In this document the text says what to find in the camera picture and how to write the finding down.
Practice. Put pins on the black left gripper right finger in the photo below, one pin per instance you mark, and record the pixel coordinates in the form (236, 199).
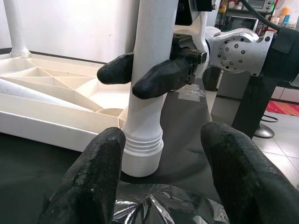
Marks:
(252, 186)

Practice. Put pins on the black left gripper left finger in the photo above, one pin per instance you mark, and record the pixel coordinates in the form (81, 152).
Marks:
(88, 182)

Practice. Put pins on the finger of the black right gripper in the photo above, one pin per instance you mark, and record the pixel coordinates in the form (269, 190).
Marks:
(161, 79)
(114, 70)

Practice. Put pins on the white plastic table leg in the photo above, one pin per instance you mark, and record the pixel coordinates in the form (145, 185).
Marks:
(149, 35)
(15, 23)
(23, 92)

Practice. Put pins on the white plastic children table top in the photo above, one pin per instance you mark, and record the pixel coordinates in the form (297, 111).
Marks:
(46, 126)

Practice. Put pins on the black tablecloth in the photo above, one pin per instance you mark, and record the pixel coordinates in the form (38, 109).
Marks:
(35, 168)

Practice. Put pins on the silver round stand base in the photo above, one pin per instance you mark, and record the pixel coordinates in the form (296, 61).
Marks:
(265, 131)

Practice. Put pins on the clear plastic bag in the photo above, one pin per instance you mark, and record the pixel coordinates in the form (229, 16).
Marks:
(149, 205)

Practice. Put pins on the red patterned floor mat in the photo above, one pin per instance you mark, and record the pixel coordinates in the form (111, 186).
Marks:
(283, 108)

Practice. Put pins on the silver toaster oven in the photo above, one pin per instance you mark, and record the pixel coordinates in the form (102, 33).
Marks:
(259, 4)

